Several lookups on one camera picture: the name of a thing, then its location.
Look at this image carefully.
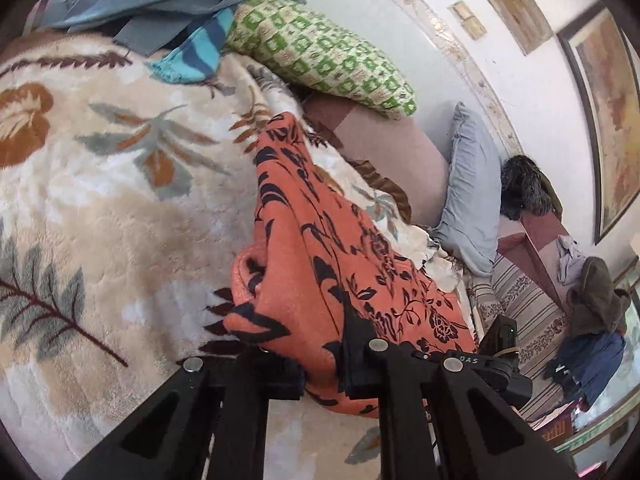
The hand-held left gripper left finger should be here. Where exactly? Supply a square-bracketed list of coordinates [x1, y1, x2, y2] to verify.
[64, 349, 307, 480]

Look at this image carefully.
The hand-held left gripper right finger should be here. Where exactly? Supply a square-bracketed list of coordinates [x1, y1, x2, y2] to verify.
[344, 309, 577, 480]

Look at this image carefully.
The orange floral garment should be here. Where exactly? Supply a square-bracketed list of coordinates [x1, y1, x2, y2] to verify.
[222, 112, 478, 418]

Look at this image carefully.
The striped floral sofa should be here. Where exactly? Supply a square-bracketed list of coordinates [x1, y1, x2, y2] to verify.
[467, 210, 586, 423]

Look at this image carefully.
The navy garment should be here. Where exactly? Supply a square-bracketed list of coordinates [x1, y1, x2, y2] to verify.
[545, 331, 627, 408]

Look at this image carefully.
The pale lilac cloth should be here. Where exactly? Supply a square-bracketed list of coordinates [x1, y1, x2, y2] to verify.
[556, 235, 587, 286]

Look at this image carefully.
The brown fleece garment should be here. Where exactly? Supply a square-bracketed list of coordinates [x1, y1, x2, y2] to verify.
[566, 256, 632, 337]

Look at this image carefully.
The light blue pillow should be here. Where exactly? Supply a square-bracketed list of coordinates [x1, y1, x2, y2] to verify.
[431, 101, 502, 277]

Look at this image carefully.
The olive brown jacket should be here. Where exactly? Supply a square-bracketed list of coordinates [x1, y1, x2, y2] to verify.
[542, 172, 565, 216]

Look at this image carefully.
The dark furry garment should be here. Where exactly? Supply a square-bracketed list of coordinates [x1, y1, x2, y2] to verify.
[500, 156, 551, 221]

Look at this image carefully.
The pink bolster cushion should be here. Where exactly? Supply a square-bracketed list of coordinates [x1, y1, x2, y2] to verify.
[302, 94, 451, 226]

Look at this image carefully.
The cream leaf print blanket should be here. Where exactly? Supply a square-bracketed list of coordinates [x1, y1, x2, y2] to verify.
[0, 35, 476, 480]

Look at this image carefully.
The green checked pillow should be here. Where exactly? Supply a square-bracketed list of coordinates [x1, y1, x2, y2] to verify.
[222, 0, 418, 120]

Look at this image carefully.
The turquoise striped cloth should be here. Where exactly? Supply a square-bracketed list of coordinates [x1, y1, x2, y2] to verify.
[150, 7, 237, 83]

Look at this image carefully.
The framed wall painting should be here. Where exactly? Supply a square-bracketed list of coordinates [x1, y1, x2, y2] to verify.
[556, 0, 640, 246]

